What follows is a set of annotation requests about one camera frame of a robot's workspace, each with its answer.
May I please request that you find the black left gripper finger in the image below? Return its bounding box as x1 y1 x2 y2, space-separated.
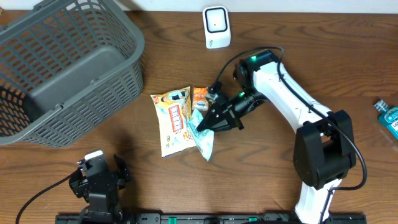
69 168 85 198
113 155 131 184

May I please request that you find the teal wet wipes pack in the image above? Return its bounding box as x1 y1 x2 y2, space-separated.
188 109 215 161

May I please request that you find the yellow snack bag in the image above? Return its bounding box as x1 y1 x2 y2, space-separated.
151 86 196 157

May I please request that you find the blue mouthwash bottle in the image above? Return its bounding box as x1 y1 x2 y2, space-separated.
374 100 398 139

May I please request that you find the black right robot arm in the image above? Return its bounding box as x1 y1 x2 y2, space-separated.
197 47 356 223

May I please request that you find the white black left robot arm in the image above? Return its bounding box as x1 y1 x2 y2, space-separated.
69 150 131 223

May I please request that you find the white barcode scanner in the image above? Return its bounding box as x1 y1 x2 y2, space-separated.
202 6 231 49

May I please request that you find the dark grey plastic basket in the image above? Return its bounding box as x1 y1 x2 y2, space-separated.
1 0 145 147

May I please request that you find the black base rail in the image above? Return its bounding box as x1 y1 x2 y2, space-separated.
55 212 368 224

